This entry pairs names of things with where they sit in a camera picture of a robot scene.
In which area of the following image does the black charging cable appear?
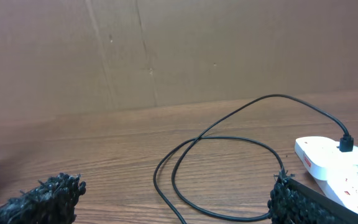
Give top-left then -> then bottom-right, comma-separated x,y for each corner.
153,93 -> 355,224

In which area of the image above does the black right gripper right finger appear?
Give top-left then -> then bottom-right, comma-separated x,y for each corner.
267,169 -> 358,224

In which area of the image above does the white power strip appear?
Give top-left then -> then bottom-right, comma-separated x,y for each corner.
314,168 -> 358,214

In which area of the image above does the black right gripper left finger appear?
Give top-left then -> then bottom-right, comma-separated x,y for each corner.
0,173 -> 86,224

